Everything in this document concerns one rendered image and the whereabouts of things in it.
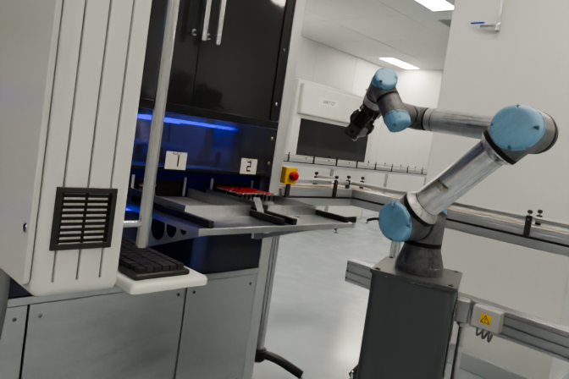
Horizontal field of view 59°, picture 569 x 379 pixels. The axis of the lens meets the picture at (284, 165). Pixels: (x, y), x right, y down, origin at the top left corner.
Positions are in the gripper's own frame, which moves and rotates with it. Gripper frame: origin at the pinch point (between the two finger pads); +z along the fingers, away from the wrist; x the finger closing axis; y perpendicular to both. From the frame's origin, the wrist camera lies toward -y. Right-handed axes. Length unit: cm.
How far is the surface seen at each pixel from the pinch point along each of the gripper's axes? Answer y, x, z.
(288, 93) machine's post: 3.5, 34.3, 14.8
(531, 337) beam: 3, -104, 47
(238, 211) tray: -54, 9, -8
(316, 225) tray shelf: -38.0, -11.5, -1.4
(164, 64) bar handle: -58, 27, -75
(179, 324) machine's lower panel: -89, 5, 32
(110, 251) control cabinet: -91, 10, -62
